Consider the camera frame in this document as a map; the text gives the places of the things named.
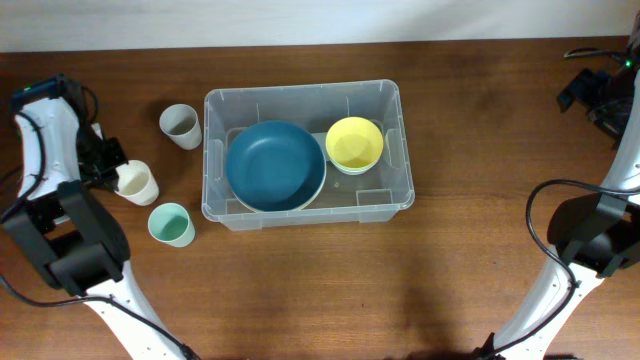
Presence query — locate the cream plate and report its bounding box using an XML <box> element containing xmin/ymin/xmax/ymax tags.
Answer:
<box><xmin>229</xmin><ymin>170</ymin><xmax>327</xmax><ymax>213</ymax></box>

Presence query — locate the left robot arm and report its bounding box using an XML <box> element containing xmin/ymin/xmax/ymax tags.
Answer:
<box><xmin>1</xmin><ymin>74</ymin><xmax>197</xmax><ymax>359</ymax></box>

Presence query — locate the cream cup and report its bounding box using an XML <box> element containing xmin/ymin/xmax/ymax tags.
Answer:
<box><xmin>115</xmin><ymin>160</ymin><xmax>159</xmax><ymax>206</ymax></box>

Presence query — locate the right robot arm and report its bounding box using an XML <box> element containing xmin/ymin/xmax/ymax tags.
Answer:
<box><xmin>471</xmin><ymin>27</ymin><xmax>639</xmax><ymax>359</ymax></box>

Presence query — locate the dark blue plate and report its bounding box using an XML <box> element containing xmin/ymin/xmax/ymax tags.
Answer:
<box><xmin>225</xmin><ymin>121</ymin><xmax>327</xmax><ymax>188</ymax></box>

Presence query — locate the green cup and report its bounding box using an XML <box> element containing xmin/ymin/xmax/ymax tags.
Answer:
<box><xmin>147</xmin><ymin>203</ymin><xmax>196</xmax><ymax>248</ymax></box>

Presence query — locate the light green bowl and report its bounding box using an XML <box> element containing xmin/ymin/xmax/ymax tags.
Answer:
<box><xmin>330</xmin><ymin>156</ymin><xmax>380</xmax><ymax>176</ymax></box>

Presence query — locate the grey cup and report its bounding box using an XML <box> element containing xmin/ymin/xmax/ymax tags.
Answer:
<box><xmin>159</xmin><ymin>104</ymin><xmax>203</xmax><ymax>150</ymax></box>

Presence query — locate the clear plastic storage container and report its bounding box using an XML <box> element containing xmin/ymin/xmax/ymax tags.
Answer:
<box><xmin>201</xmin><ymin>79</ymin><xmax>415</xmax><ymax>231</ymax></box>

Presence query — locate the yellow bowl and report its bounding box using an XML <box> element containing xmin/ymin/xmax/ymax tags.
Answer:
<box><xmin>325</xmin><ymin>117</ymin><xmax>384</xmax><ymax>163</ymax></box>

